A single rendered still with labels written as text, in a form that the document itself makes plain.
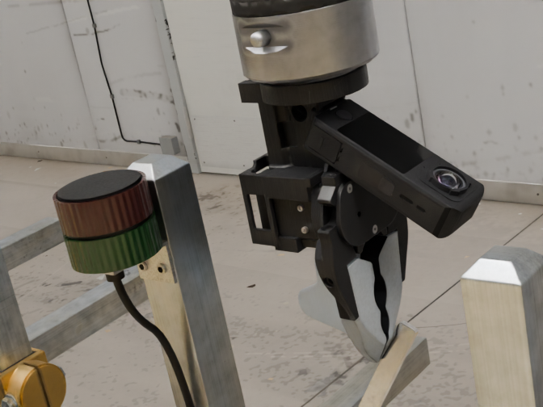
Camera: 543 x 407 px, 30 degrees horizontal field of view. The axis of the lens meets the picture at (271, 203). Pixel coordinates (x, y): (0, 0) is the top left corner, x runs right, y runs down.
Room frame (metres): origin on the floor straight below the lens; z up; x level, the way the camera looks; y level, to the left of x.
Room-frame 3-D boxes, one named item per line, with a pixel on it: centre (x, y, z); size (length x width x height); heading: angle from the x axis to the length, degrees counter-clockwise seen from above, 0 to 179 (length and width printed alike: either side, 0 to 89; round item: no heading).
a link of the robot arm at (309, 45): (0.65, -0.04, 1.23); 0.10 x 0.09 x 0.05; 138
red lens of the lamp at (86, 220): (0.62, 0.10, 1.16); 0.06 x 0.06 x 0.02
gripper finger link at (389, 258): (0.67, -0.05, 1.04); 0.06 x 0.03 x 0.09; 48
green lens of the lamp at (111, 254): (0.62, 0.10, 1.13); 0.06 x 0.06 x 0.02
